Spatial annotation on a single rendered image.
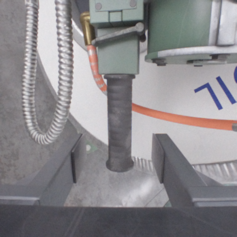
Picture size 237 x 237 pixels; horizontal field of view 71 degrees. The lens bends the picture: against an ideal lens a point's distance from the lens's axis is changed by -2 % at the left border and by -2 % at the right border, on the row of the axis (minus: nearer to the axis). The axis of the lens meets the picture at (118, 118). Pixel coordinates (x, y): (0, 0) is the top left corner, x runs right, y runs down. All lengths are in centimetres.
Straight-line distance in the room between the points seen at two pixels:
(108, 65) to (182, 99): 19
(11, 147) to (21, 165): 10
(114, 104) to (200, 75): 18
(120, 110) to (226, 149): 22
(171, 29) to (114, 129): 13
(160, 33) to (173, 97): 20
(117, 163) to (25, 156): 74
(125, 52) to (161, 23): 5
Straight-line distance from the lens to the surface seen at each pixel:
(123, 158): 24
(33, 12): 34
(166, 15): 19
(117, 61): 22
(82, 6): 71
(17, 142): 95
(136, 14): 20
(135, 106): 28
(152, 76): 39
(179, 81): 36
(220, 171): 38
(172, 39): 18
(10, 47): 114
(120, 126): 22
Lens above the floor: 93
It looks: 48 degrees down
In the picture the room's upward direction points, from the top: 68 degrees clockwise
